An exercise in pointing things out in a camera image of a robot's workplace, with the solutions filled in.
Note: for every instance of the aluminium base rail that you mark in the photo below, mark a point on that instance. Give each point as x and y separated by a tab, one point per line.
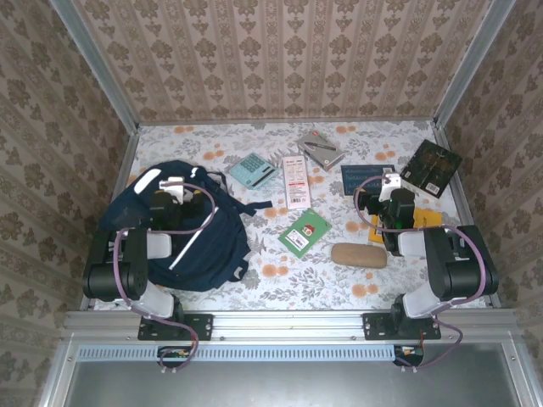
288	324

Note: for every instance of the green notebook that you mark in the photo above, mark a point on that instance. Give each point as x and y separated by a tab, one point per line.
304	232

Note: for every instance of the brown glasses case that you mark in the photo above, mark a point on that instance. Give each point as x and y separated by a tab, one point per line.
358	255

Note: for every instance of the black book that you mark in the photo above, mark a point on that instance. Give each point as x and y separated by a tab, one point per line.
432	167

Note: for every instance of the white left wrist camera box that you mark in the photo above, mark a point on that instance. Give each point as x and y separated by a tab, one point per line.
171	186

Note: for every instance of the white red stationery pack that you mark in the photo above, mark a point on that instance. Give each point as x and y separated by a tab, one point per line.
295	182

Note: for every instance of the floral tablecloth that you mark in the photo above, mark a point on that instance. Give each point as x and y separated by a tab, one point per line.
297	284

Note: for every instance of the aluminium frame post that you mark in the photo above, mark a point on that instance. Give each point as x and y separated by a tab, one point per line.
471	63
97	63

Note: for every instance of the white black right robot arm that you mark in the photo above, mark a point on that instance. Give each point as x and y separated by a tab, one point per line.
462	271

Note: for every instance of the blue notebook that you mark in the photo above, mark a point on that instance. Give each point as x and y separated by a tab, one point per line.
360	174

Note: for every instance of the teal calculator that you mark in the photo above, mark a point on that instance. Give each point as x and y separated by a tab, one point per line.
253	170

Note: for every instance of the grey pen box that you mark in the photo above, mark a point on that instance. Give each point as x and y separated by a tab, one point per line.
320	149

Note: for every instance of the black pen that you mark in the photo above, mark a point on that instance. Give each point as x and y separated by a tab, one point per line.
321	146

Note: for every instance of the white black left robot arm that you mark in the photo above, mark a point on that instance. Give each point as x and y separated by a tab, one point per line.
159	246

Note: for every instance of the yellow booklet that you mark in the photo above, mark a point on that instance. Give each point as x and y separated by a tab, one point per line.
428	219

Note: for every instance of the navy blue backpack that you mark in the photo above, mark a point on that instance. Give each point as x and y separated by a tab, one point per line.
212	250

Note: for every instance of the grey metal sheet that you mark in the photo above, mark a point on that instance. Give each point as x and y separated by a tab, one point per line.
288	386

